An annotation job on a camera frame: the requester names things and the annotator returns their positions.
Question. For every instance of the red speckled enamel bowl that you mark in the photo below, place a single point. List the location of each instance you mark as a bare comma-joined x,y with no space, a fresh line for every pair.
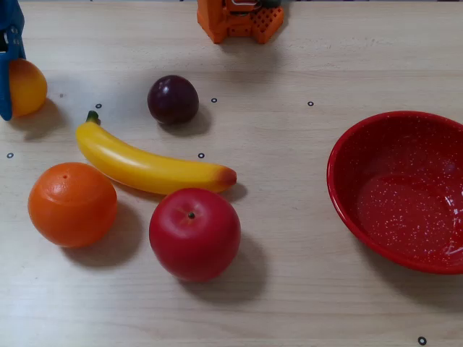
398,202

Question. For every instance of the yellow orange toy peach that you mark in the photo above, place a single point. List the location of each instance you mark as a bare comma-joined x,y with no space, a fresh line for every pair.
29,90

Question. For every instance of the orange robot base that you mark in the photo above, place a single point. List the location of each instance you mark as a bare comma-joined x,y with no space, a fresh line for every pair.
211,21

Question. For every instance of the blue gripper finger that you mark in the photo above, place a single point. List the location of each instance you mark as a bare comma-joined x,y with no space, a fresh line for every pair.
4,86

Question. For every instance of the yellow toy banana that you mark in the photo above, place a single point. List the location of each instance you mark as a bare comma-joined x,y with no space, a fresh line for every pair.
144,170

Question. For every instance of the dark purple toy plum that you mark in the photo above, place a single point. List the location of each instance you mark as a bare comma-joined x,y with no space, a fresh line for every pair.
173,101

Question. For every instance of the red toy apple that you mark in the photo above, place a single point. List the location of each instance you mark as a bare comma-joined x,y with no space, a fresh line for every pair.
195,238

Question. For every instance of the orange toy orange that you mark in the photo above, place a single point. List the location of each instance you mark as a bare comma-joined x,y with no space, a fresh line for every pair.
72,206

